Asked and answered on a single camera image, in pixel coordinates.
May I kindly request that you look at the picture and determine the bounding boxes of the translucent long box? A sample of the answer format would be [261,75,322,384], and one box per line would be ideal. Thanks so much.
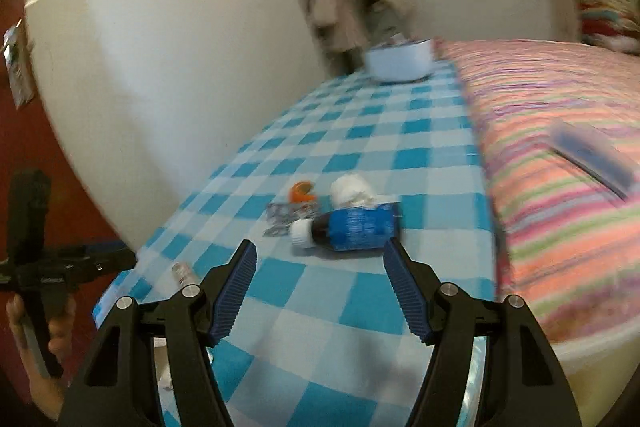
[549,121,637,202]

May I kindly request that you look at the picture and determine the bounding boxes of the brown bottle with blue label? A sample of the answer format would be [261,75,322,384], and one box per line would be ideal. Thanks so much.
[290,204,402,254]

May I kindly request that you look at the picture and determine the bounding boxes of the paper sheet on door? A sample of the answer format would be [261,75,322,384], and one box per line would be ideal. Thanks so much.
[2,24,35,109]

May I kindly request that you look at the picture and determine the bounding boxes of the orange round cap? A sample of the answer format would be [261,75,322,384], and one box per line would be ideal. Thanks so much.
[291,181,317,206]

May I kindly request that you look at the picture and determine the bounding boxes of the blue checkered tablecloth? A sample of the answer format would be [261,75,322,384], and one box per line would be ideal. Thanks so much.
[92,57,502,427]

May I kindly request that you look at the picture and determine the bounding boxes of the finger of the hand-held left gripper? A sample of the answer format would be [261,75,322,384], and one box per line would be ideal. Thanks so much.
[75,243,137,280]

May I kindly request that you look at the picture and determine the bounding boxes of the person's left hand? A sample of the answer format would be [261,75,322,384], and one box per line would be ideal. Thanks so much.
[6,292,77,378]

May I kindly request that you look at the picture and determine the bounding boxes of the dark red door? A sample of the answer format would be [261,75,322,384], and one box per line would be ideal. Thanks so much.
[0,0,132,408]

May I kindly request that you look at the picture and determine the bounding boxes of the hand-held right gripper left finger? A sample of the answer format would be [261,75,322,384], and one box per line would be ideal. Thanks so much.
[57,238,259,427]

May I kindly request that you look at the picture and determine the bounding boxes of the white round bowl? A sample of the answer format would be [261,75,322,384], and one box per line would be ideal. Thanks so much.
[364,38,435,84]

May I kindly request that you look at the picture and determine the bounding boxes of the silver blister pack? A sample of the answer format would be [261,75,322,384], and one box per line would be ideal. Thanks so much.
[264,202,321,238]

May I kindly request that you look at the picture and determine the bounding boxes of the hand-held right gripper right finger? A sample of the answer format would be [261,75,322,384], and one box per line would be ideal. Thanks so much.
[382,238,583,427]

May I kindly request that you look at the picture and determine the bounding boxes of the small white tube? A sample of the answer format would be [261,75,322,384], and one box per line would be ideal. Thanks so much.
[172,262,194,289]

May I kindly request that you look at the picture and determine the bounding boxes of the white tissue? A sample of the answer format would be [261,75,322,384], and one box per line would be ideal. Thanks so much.
[330,174,377,208]

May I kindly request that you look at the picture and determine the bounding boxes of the white plastic bin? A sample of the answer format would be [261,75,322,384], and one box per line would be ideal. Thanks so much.
[547,332,621,427]

